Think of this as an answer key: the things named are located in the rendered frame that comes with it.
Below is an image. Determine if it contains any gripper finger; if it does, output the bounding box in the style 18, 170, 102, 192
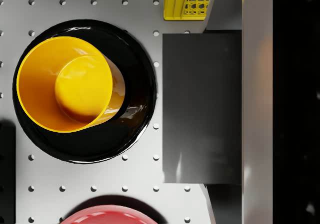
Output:
202, 0, 243, 33
199, 183, 243, 224

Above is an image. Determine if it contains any grey cube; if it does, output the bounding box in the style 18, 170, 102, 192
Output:
162, 33, 243, 184

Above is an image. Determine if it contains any yellow bowl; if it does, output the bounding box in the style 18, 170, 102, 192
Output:
16, 36, 126, 134

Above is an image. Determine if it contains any yellow basket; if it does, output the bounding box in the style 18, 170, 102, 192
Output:
163, 0, 216, 21

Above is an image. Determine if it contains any red plate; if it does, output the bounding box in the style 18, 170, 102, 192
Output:
59, 204, 159, 224

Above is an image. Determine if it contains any black plate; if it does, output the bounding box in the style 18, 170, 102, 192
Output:
11, 18, 158, 164

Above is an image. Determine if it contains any black stove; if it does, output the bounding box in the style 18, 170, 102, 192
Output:
0, 120, 16, 224

